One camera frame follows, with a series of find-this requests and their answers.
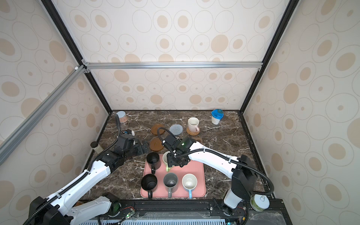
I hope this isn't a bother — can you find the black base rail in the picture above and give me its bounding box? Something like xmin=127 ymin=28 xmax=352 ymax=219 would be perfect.
xmin=50 ymin=199 xmax=293 ymax=225

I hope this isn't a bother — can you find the diagonal aluminium bar left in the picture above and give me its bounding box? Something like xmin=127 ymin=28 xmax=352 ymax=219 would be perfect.
xmin=1 ymin=65 xmax=85 ymax=164

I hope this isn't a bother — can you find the white cup blue lid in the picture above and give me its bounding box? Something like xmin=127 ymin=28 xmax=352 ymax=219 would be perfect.
xmin=211 ymin=109 xmax=224 ymax=125

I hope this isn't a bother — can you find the woven rattan round coaster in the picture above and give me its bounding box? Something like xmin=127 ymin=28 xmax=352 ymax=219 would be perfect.
xmin=187 ymin=127 xmax=200 ymax=136

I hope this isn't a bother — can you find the small bottle black cap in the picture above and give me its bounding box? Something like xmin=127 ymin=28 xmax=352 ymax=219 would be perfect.
xmin=90 ymin=141 xmax=103 ymax=154

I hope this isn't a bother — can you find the pink rectangular tray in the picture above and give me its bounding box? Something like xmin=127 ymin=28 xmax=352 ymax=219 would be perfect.
xmin=140 ymin=152 xmax=206 ymax=199

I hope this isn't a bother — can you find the horizontal aluminium bar rear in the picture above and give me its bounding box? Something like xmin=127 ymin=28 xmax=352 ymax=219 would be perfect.
xmin=84 ymin=61 xmax=263 ymax=69

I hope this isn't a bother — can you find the black mug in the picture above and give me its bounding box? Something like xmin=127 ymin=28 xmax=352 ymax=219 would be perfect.
xmin=146 ymin=152 xmax=161 ymax=175
xmin=141 ymin=174 xmax=158 ymax=200

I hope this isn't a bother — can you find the grey mug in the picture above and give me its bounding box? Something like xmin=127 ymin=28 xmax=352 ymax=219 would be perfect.
xmin=163 ymin=172 xmax=178 ymax=198

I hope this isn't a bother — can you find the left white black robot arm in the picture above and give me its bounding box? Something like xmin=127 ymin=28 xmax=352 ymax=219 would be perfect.
xmin=24 ymin=140 xmax=149 ymax=225

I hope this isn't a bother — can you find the cork paw print coaster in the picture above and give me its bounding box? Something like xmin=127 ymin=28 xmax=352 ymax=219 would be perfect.
xmin=193 ymin=137 xmax=203 ymax=143

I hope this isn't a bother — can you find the pink handled white mug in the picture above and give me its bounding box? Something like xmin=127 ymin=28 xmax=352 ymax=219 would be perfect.
xmin=187 ymin=117 xmax=200 ymax=133

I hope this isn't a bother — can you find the pink jar white lid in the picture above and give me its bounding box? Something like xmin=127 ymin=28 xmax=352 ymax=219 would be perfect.
xmin=116 ymin=111 xmax=128 ymax=123

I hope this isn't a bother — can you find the green handled white mug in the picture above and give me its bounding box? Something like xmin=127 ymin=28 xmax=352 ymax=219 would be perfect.
xmin=162 ymin=151 xmax=171 ymax=172

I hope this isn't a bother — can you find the light brown wooden coaster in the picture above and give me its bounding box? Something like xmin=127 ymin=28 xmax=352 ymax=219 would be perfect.
xmin=149 ymin=137 xmax=164 ymax=152

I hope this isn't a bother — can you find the grey felt round coaster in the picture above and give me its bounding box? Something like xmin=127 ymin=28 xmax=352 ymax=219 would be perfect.
xmin=169 ymin=124 xmax=183 ymax=136

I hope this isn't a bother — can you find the dark brown wooden coaster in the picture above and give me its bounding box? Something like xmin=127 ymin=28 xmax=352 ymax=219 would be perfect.
xmin=151 ymin=124 xmax=165 ymax=135

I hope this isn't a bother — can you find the blue handled white mug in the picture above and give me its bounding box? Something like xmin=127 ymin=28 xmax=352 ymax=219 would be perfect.
xmin=182 ymin=173 xmax=198 ymax=199

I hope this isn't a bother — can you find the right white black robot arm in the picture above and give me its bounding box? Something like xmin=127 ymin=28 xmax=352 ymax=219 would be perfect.
xmin=162 ymin=138 xmax=274 ymax=212

